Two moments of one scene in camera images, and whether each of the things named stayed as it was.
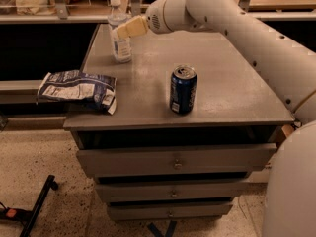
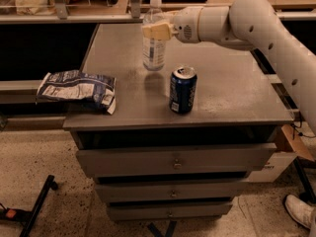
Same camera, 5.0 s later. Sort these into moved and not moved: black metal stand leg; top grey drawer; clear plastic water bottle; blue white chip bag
Moved: clear plastic water bottle
Not moved: top grey drawer; black metal stand leg; blue white chip bag
